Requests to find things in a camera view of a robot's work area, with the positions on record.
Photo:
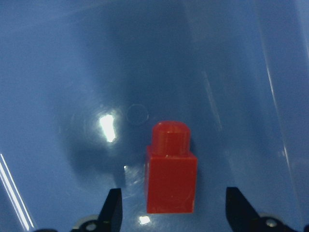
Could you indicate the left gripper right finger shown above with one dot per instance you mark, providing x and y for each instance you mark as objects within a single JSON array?
[{"x": 242, "y": 217}]

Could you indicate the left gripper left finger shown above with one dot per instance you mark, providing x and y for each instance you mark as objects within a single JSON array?
[{"x": 110, "y": 217}]

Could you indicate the red block from tray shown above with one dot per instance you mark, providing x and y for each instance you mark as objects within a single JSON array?
[{"x": 170, "y": 170}]

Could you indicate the blue plastic tray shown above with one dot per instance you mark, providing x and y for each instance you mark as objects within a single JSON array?
[{"x": 83, "y": 82}]

